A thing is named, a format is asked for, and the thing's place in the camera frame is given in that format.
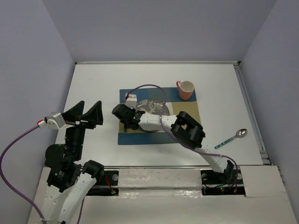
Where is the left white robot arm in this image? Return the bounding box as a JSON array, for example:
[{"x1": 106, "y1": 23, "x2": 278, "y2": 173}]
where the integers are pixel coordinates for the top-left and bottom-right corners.
[{"x1": 36, "y1": 101, "x2": 104, "y2": 224}]

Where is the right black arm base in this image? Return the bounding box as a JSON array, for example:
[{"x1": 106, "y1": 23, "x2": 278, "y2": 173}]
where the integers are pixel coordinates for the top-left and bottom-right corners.
[{"x1": 200, "y1": 169, "x2": 245, "y2": 196}]

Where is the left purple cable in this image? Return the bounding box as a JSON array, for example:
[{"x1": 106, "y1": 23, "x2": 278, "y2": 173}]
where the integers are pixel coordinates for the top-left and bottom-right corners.
[{"x1": 0, "y1": 123, "x2": 83, "y2": 224}]

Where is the blue beige checked placemat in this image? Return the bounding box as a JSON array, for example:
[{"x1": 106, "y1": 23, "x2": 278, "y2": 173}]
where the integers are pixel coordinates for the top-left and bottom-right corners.
[{"x1": 118, "y1": 87, "x2": 201, "y2": 145}]

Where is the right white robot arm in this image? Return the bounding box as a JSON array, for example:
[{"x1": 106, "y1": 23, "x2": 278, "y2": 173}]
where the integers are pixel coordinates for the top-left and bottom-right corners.
[{"x1": 112, "y1": 104, "x2": 238, "y2": 183}]

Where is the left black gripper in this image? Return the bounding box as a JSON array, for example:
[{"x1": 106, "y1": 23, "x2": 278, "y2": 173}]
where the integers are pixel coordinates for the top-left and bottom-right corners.
[{"x1": 63, "y1": 99, "x2": 104, "y2": 159}]

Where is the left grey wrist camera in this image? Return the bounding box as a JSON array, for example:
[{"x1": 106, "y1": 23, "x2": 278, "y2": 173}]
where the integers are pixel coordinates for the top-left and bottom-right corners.
[{"x1": 37, "y1": 112, "x2": 66, "y2": 130}]

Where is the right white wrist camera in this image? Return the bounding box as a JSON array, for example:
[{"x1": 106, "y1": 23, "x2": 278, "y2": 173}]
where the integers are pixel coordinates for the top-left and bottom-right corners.
[{"x1": 124, "y1": 93, "x2": 137, "y2": 109}]

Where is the dark reindeer plate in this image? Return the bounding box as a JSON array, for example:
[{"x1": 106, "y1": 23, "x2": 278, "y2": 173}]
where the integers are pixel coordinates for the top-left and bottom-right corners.
[{"x1": 135, "y1": 98, "x2": 171, "y2": 133}]

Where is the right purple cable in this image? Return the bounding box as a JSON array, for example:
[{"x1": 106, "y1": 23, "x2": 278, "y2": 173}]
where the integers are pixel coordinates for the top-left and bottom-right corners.
[{"x1": 126, "y1": 84, "x2": 239, "y2": 189}]

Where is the spoon with teal handle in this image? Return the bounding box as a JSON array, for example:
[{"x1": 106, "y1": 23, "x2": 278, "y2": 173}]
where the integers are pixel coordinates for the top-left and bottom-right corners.
[{"x1": 214, "y1": 128, "x2": 248, "y2": 149}]

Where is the pink mug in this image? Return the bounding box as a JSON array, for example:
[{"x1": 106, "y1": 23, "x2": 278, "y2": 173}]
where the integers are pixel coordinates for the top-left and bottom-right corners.
[{"x1": 176, "y1": 81, "x2": 194, "y2": 100}]

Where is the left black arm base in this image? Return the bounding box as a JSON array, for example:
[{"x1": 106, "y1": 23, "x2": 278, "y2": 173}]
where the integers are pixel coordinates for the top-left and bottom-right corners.
[{"x1": 87, "y1": 170, "x2": 119, "y2": 196}]

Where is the purple cable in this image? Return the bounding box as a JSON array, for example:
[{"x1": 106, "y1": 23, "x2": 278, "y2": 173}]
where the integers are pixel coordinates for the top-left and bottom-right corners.
[
  {"x1": 126, "y1": 84, "x2": 239, "y2": 189},
  {"x1": 0, "y1": 123, "x2": 83, "y2": 224}
]

